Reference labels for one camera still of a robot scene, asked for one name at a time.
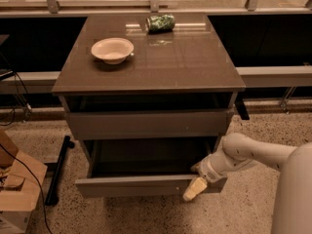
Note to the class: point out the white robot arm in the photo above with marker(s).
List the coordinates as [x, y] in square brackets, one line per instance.
[292, 212]

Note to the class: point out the grey drawer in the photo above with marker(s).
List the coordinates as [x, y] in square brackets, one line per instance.
[88, 126]
[143, 166]

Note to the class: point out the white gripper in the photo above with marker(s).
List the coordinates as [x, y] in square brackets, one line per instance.
[210, 172]

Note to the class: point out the wooden box with items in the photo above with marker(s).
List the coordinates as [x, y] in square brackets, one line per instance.
[21, 178]

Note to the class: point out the crushed green soda can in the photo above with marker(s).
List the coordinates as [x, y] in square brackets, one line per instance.
[160, 23]

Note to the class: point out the white ceramic bowl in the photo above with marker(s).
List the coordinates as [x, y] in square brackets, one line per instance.
[112, 50]

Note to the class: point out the grey drawer cabinet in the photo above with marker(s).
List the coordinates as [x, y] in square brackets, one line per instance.
[184, 70]

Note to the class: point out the black metal stand bar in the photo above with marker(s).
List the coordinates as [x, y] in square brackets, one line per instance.
[52, 197]

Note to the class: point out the grey top drawer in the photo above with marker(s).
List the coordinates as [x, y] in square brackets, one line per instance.
[88, 126]

